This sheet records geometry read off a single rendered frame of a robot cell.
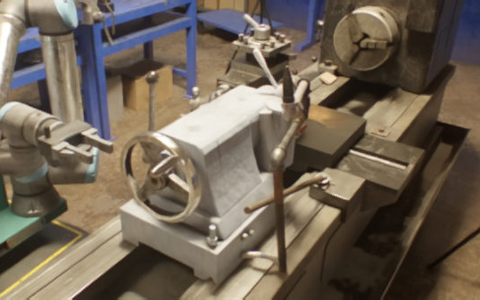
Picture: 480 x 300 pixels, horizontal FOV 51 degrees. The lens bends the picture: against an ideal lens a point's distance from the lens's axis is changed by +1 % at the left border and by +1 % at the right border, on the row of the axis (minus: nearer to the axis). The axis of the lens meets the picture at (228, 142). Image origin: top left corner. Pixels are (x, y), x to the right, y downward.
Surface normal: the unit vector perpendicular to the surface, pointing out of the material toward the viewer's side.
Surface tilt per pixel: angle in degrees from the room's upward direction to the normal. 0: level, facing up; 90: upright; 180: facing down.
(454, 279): 0
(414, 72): 90
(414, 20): 90
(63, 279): 0
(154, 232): 90
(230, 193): 66
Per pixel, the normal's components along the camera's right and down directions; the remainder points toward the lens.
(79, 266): 0.03, -0.88
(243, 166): 0.79, -0.04
